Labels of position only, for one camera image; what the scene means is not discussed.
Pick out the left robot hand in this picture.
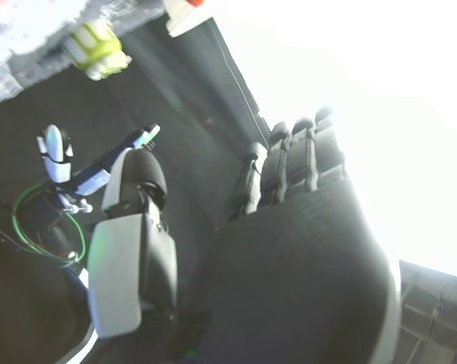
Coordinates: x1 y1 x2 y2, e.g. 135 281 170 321
86 107 403 364

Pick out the green and white plastic toy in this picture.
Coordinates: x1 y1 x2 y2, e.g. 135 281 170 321
63 19 133 81

